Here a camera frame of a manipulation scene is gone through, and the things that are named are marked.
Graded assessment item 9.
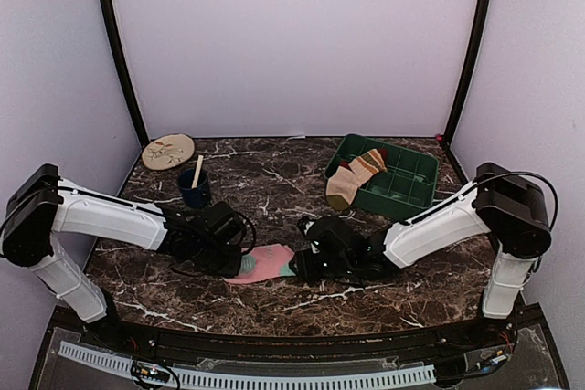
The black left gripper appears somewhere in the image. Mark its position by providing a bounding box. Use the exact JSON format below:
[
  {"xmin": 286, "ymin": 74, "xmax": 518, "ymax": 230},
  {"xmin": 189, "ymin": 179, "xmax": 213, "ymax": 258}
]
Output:
[{"xmin": 191, "ymin": 241, "xmax": 241, "ymax": 278}]

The pink patterned sock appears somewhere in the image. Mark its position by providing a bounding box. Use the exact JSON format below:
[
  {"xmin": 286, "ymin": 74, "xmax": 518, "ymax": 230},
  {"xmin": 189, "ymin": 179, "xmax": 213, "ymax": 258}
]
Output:
[{"xmin": 224, "ymin": 244, "xmax": 296, "ymax": 285}]

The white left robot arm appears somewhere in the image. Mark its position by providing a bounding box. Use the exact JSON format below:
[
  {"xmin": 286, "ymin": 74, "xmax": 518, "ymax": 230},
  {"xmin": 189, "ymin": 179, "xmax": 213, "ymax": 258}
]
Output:
[{"xmin": 1, "ymin": 163, "xmax": 257, "ymax": 350}]

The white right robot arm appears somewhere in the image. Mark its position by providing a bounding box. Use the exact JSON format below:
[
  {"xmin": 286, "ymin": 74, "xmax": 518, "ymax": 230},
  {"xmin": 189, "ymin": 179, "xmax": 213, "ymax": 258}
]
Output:
[{"xmin": 289, "ymin": 162, "xmax": 558, "ymax": 348}]

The dark blue mug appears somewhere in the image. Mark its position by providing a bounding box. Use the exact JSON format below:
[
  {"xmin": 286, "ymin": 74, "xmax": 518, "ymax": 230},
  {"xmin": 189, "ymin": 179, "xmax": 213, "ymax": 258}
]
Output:
[{"xmin": 177, "ymin": 169, "xmax": 211, "ymax": 209}]

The beige striped sock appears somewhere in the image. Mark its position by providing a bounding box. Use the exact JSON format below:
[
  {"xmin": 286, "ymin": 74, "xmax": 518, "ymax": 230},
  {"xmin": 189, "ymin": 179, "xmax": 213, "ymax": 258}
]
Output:
[{"xmin": 325, "ymin": 148, "xmax": 388, "ymax": 211}]

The wooden stick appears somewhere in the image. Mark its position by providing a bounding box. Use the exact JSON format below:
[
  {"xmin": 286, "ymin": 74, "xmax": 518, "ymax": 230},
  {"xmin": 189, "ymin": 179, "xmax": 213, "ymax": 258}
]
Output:
[{"xmin": 191, "ymin": 154, "xmax": 204, "ymax": 189}]

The green compartment tray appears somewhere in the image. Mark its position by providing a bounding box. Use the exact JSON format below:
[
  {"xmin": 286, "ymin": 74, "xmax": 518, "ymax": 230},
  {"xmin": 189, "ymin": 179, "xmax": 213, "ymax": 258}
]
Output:
[{"xmin": 324, "ymin": 134, "xmax": 439, "ymax": 220}]

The beige embroidered round coaster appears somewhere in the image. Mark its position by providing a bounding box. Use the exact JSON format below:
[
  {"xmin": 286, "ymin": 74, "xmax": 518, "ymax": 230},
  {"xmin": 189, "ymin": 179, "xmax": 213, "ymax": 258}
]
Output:
[{"xmin": 141, "ymin": 134, "xmax": 195, "ymax": 171}]

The black front rail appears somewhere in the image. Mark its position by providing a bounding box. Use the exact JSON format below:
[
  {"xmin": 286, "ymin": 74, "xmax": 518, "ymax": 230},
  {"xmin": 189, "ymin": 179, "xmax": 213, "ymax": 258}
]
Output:
[{"xmin": 121, "ymin": 321, "xmax": 475, "ymax": 363}]

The white slotted cable duct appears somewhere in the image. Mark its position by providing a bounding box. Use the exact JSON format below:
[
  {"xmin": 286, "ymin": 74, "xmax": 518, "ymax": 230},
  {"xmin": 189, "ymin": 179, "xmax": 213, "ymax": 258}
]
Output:
[{"xmin": 58, "ymin": 342, "xmax": 436, "ymax": 389}]

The left black frame post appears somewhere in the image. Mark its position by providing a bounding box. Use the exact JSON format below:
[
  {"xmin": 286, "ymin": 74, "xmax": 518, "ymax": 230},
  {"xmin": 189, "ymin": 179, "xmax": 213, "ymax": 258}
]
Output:
[{"xmin": 99, "ymin": 0, "xmax": 149, "ymax": 146}]

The black frame post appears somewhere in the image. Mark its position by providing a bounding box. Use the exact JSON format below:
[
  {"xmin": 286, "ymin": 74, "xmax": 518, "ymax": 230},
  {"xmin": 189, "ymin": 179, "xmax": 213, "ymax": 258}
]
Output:
[
  {"xmin": 99, "ymin": 0, "xmax": 149, "ymax": 146},
  {"xmin": 442, "ymin": 0, "xmax": 490, "ymax": 149}
]

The right black frame post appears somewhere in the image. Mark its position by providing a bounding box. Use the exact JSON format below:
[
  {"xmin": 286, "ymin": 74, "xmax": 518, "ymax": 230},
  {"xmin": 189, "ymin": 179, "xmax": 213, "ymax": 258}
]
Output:
[{"xmin": 442, "ymin": 0, "xmax": 490, "ymax": 149}]

